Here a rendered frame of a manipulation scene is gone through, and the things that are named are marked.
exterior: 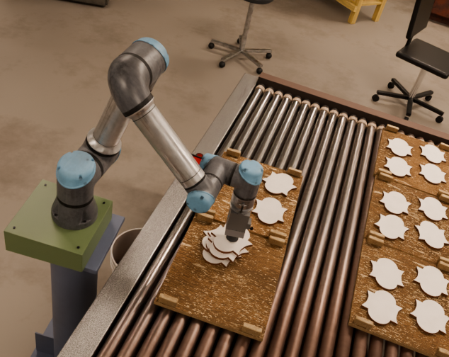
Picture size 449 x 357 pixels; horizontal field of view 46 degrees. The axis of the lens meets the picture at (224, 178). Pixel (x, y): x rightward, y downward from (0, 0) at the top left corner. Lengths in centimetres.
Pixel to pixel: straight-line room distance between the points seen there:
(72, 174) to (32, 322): 123
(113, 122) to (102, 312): 57
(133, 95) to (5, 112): 264
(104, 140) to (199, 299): 58
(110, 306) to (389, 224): 112
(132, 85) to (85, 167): 38
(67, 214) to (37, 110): 229
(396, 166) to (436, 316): 81
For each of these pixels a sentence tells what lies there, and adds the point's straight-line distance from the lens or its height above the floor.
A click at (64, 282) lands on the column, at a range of 202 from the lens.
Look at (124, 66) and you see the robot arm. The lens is 144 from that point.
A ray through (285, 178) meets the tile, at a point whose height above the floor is 95.
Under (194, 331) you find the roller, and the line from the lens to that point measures 165.
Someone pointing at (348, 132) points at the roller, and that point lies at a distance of 266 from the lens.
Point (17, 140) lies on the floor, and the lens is 374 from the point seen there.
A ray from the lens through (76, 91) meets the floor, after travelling 423.
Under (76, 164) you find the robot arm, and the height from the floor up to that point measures 119.
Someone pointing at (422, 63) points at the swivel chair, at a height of 52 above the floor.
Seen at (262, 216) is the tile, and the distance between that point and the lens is 199.
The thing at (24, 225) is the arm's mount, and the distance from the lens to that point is 184.
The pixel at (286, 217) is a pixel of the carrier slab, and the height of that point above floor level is 94.
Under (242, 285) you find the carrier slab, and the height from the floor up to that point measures 94.
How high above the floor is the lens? 229
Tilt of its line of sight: 40 degrees down
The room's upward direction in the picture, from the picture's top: 14 degrees clockwise
